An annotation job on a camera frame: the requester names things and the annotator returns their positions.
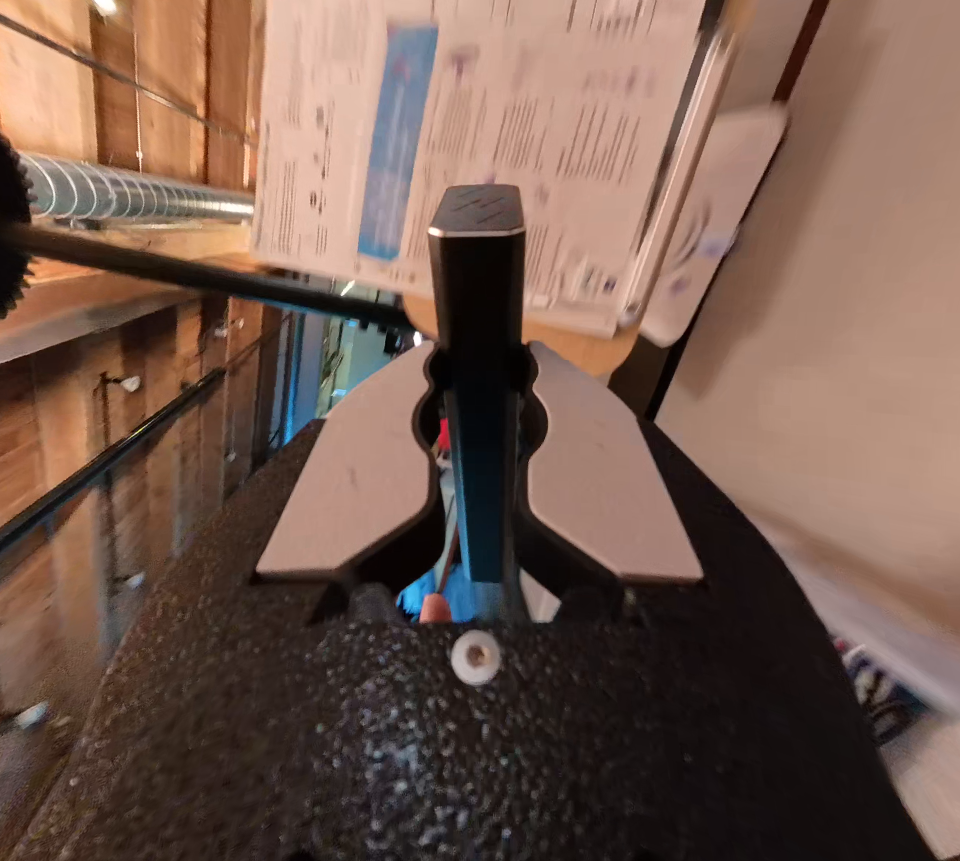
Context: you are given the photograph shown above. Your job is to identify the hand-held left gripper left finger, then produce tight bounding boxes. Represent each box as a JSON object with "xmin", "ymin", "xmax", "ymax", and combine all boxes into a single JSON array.
[{"xmin": 255, "ymin": 342, "xmax": 449, "ymax": 586}]

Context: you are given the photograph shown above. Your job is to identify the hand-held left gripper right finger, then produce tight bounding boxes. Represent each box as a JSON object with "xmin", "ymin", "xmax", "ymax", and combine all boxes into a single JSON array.
[{"xmin": 514, "ymin": 342, "xmax": 706, "ymax": 624}]

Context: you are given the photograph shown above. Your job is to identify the black multi-port usb hub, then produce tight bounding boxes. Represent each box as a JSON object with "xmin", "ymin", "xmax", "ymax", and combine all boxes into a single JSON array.
[{"xmin": 427, "ymin": 184, "xmax": 528, "ymax": 626}]

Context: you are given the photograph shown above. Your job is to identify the thin black pipe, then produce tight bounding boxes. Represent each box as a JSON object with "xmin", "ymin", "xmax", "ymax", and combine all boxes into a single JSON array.
[{"xmin": 0, "ymin": 366, "xmax": 226, "ymax": 555}]

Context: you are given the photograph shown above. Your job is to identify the black pole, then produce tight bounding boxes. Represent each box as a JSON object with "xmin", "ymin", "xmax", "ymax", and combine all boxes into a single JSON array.
[{"xmin": 0, "ymin": 222, "xmax": 417, "ymax": 333}]

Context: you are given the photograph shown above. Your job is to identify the white paper sheets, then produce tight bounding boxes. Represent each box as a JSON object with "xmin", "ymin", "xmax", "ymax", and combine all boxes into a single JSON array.
[{"xmin": 249, "ymin": 0, "xmax": 744, "ymax": 341}]

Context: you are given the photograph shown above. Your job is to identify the black ribbed knob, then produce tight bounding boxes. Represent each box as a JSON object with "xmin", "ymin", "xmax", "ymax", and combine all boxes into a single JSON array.
[{"xmin": 0, "ymin": 133, "xmax": 37, "ymax": 318}]

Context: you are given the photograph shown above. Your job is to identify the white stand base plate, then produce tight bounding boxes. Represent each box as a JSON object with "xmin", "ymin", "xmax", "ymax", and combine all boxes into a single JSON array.
[{"xmin": 641, "ymin": 103, "xmax": 789, "ymax": 348}]

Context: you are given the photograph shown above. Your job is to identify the ribbed metal duct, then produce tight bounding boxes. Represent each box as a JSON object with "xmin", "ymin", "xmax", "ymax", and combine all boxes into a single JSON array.
[{"xmin": 15, "ymin": 152, "xmax": 256, "ymax": 226}]

